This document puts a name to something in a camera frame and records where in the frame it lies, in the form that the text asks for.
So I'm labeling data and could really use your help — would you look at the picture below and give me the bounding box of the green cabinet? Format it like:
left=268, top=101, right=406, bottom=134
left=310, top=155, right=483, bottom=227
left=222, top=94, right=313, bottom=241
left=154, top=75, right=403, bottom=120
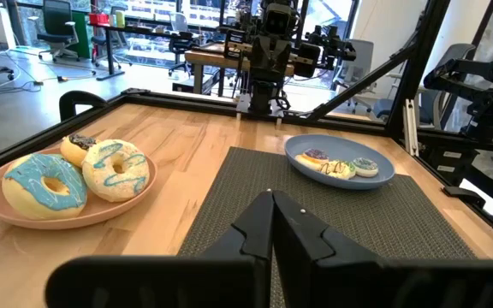
left=71, top=11, right=92, bottom=60

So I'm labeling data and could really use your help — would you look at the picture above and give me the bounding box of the small blue sprinkled donut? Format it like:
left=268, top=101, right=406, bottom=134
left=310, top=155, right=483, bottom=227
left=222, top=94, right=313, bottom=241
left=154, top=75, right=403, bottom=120
left=351, top=157, right=380, bottom=179

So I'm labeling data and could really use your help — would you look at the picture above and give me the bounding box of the white aluminium bracket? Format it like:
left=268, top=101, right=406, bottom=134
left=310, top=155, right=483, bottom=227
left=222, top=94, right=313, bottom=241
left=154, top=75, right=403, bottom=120
left=402, top=98, right=421, bottom=157

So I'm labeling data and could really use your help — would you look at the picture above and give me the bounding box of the red box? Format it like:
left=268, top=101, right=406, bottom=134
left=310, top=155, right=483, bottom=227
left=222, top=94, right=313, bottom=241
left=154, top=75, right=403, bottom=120
left=88, top=12, right=110, bottom=26

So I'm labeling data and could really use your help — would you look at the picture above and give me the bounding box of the black box with labels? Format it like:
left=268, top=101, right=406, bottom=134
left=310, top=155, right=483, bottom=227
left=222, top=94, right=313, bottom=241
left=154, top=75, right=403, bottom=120
left=417, top=140, right=493, bottom=189

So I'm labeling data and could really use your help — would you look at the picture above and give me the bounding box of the blue round plate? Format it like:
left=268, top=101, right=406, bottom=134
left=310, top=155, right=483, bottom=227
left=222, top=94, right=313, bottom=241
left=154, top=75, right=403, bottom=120
left=283, top=133, right=396, bottom=191

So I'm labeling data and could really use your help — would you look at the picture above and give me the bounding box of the large white blue-drizzled donut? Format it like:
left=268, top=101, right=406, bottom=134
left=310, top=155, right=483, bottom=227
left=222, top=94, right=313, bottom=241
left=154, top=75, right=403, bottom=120
left=81, top=139, right=151, bottom=204

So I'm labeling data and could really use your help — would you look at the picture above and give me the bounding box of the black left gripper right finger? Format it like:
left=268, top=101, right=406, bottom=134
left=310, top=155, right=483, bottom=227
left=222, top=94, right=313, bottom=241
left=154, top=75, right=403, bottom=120
left=272, top=191, right=380, bottom=308

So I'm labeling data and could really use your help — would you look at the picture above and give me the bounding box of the grey-backed office chair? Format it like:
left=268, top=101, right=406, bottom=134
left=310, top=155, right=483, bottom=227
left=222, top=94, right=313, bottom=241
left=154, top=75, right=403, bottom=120
left=167, top=11, right=196, bottom=78

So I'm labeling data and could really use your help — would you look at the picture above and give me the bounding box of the black table-level camera mount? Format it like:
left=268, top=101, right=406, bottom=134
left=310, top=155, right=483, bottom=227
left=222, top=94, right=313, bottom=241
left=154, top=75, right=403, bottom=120
left=442, top=185, right=487, bottom=210

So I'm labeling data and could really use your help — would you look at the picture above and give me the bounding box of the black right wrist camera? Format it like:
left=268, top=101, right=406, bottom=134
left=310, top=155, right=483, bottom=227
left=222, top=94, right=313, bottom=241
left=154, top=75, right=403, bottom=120
left=263, top=3, right=299, bottom=35

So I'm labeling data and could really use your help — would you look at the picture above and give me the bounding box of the wooden work table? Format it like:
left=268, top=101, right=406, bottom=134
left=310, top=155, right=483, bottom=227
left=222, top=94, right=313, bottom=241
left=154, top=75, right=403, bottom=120
left=184, top=42, right=297, bottom=95

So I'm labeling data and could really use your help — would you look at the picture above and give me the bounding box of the small purple iced donut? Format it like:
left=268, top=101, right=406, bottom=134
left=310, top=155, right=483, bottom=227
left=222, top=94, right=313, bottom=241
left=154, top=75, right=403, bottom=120
left=294, top=147, right=331, bottom=171

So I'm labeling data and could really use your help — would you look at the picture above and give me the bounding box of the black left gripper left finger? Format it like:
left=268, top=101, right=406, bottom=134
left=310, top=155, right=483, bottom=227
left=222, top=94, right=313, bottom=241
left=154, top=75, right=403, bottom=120
left=199, top=191, right=275, bottom=260

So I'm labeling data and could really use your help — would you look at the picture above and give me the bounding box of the black office chair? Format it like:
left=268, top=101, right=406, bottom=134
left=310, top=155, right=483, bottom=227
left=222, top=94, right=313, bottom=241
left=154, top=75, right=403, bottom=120
left=27, top=0, right=80, bottom=63

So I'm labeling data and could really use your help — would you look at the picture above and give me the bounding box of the small white chocolate-drizzled donut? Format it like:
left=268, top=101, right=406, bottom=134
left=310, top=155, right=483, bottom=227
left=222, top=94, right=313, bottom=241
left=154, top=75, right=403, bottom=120
left=318, top=159, right=357, bottom=181

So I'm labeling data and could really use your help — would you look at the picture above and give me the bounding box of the black curved bracket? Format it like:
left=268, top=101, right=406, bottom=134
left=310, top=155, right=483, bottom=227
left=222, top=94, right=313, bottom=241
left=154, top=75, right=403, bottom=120
left=58, top=89, right=109, bottom=122

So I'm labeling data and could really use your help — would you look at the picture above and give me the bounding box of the large blue iced donut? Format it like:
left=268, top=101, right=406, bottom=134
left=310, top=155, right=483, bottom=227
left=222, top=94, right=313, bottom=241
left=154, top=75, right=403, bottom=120
left=1, top=152, right=88, bottom=221

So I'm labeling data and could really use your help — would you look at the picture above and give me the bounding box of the large chocolate iced donut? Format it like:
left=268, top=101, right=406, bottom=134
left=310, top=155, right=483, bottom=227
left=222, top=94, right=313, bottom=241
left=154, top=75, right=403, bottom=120
left=59, top=133, right=100, bottom=169

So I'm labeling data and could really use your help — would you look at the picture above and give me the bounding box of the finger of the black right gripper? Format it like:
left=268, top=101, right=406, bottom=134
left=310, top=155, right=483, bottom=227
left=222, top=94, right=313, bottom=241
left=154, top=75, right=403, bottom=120
left=270, top=36, right=293, bottom=82
left=250, top=36, right=272, bottom=81

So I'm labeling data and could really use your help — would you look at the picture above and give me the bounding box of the grey office chair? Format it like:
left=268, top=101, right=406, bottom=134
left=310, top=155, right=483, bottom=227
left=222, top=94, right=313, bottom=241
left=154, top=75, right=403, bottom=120
left=372, top=42, right=478, bottom=132
left=334, top=38, right=376, bottom=115

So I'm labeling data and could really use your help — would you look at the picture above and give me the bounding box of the pink round plate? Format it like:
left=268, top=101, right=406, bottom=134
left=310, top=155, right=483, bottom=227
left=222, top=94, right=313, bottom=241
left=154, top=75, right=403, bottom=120
left=0, top=145, right=158, bottom=231

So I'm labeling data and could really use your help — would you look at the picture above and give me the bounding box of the grey woven placemat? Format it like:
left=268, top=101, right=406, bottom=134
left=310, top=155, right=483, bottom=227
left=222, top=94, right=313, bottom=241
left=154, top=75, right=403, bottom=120
left=176, top=146, right=478, bottom=308

